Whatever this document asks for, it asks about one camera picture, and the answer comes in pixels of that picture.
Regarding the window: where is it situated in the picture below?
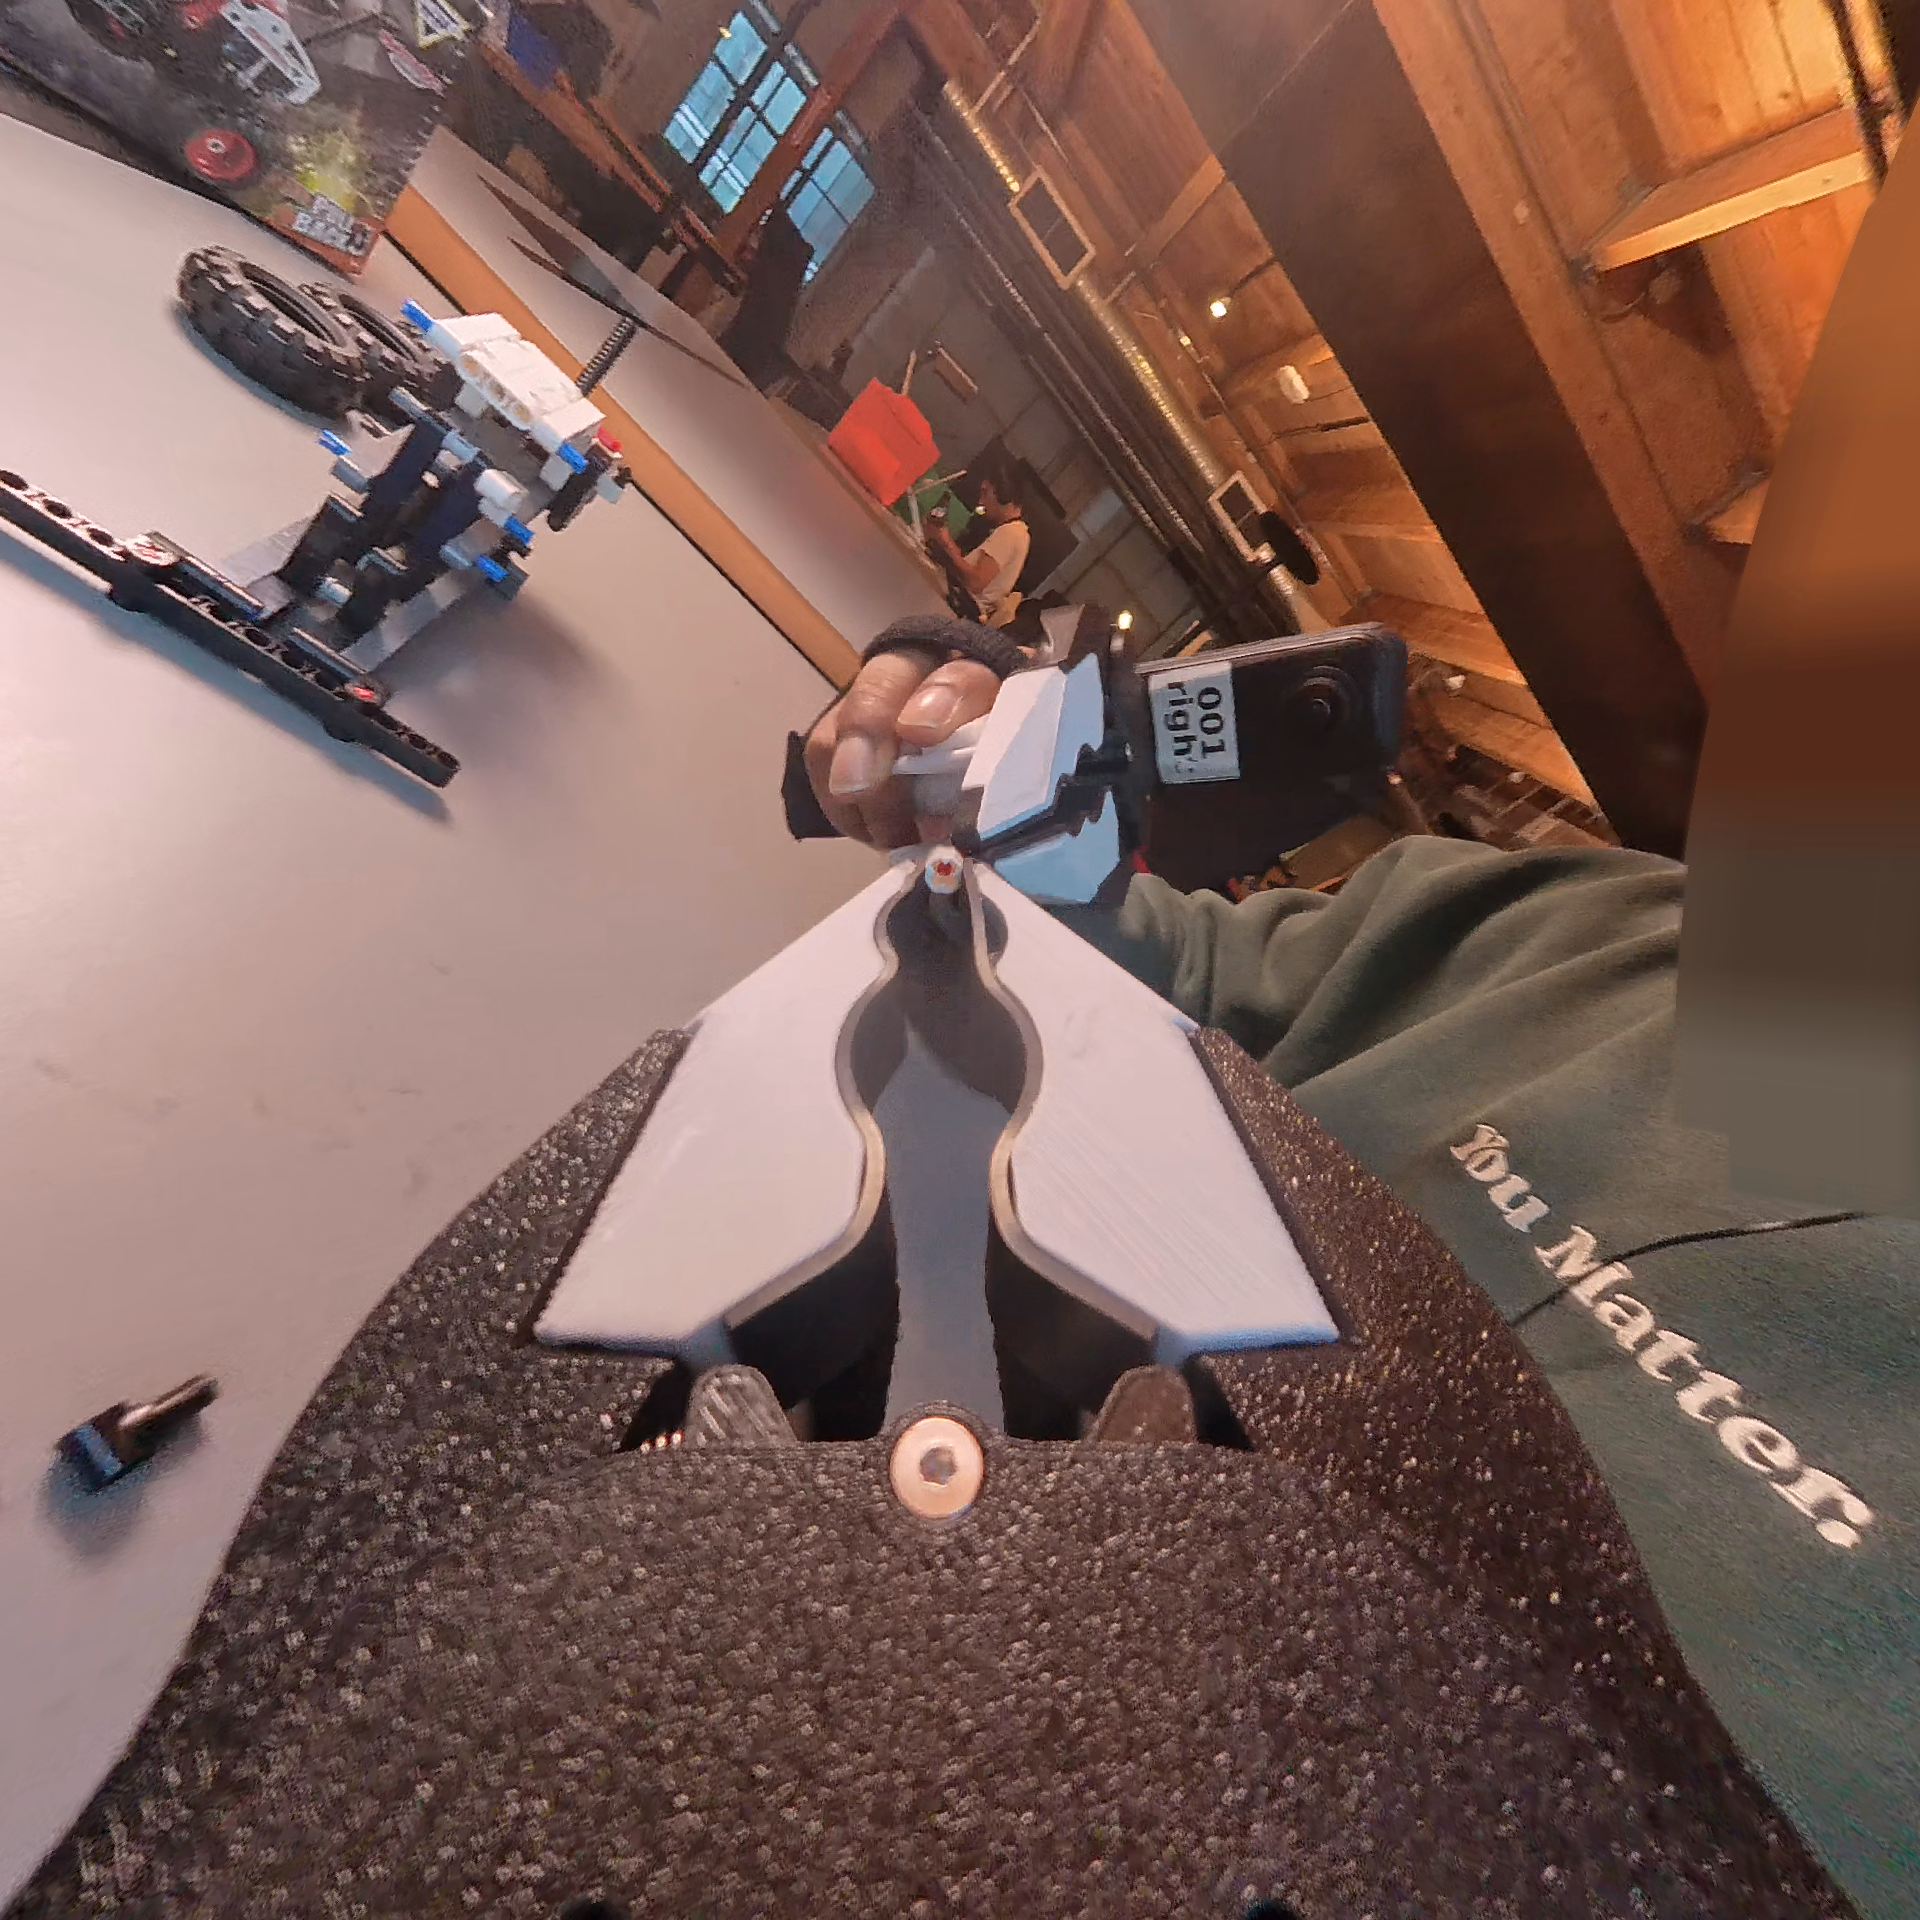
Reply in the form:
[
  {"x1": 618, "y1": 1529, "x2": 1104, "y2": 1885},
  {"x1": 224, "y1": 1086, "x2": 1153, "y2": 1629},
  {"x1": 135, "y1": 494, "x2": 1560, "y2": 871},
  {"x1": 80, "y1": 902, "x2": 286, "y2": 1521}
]
[{"x1": 659, "y1": 5, "x2": 877, "y2": 219}]

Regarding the person in green sweatshirt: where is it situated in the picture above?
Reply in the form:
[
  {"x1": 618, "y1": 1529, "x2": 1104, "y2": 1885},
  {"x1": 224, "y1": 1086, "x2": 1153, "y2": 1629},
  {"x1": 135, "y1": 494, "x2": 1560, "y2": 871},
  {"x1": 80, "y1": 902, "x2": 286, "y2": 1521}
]
[{"x1": 1275, "y1": 840, "x2": 1920, "y2": 1920}]

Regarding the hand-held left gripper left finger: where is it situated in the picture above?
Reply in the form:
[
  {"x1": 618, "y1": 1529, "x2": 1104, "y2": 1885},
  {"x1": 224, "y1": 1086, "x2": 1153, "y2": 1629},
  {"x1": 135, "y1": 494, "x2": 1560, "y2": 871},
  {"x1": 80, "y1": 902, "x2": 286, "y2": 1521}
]
[{"x1": 534, "y1": 870, "x2": 932, "y2": 1353}]

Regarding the person's right hand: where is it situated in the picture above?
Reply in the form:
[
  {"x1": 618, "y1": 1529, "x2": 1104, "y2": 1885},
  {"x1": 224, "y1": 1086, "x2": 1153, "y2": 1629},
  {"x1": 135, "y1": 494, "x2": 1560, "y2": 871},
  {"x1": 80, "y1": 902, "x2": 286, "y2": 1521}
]
[{"x1": 800, "y1": 655, "x2": 1008, "y2": 851}]

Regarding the black rubber toy tyre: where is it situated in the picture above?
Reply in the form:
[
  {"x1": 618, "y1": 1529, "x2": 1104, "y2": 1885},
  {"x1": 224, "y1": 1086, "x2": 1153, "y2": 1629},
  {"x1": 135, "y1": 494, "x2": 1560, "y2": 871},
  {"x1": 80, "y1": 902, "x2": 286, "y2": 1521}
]
[
  {"x1": 177, "y1": 247, "x2": 368, "y2": 418},
  {"x1": 299, "y1": 284, "x2": 455, "y2": 418}
]

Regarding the brick set cardboard box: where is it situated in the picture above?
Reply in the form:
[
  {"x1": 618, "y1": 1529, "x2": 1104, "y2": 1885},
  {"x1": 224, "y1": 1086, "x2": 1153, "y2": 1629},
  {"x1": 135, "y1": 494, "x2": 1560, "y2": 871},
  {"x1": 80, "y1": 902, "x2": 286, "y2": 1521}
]
[{"x1": 0, "y1": 0, "x2": 498, "y2": 276}]

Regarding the person's right forearm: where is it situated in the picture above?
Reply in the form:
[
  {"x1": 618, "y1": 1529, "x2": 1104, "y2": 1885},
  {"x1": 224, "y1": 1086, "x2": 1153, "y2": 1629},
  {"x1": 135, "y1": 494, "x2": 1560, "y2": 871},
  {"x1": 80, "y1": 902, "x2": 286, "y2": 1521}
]
[{"x1": 1111, "y1": 835, "x2": 1687, "y2": 1072}]

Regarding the grey desk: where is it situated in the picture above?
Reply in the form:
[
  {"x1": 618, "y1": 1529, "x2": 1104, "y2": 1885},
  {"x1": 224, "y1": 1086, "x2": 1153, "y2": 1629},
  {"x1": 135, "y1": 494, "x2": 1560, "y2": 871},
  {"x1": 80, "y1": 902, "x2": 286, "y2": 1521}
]
[{"x1": 0, "y1": 110, "x2": 900, "y2": 1891}]

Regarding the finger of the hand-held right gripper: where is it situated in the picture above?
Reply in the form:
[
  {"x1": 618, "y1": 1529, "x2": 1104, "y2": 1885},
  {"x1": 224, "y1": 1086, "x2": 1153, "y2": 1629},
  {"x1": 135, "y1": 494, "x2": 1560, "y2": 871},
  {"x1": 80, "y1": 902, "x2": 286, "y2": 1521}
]
[
  {"x1": 889, "y1": 664, "x2": 1123, "y2": 846},
  {"x1": 986, "y1": 821, "x2": 1130, "y2": 911}
]

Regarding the wood edged table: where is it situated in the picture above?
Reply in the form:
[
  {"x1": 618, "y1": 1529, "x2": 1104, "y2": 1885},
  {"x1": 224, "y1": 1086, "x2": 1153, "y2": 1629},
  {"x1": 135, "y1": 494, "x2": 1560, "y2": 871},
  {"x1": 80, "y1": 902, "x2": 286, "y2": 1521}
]
[{"x1": 382, "y1": 128, "x2": 909, "y2": 684}]

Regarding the black microphone cable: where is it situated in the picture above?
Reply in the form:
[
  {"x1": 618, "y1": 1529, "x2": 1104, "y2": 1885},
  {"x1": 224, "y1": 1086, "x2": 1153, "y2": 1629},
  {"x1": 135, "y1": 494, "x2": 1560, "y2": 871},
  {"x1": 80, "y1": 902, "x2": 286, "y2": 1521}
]
[{"x1": 1508, "y1": 1211, "x2": 1879, "y2": 1325}]

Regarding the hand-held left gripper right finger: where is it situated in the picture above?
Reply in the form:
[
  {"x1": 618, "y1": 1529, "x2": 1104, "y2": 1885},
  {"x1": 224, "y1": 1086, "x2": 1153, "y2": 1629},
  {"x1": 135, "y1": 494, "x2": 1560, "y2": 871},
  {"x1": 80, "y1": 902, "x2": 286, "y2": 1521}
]
[{"x1": 960, "y1": 870, "x2": 1341, "y2": 1367}]

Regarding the dark grey brick piece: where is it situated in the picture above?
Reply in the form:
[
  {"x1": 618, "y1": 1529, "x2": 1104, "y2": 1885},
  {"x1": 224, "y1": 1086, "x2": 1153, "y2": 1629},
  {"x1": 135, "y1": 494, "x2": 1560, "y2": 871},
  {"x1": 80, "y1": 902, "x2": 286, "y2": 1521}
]
[{"x1": 58, "y1": 1379, "x2": 221, "y2": 1493}]

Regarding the white spotted brick truck model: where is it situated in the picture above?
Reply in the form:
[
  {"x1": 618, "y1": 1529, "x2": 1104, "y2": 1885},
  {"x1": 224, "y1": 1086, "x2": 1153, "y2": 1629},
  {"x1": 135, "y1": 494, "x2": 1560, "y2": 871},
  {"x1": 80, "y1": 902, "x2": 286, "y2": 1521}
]
[{"x1": 0, "y1": 301, "x2": 635, "y2": 789}]

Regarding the red storage crate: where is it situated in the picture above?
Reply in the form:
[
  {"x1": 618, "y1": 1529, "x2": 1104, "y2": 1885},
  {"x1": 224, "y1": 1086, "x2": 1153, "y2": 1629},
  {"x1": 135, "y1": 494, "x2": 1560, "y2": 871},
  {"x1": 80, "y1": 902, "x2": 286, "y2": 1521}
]
[{"x1": 830, "y1": 380, "x2": 939, "y2": 506}]

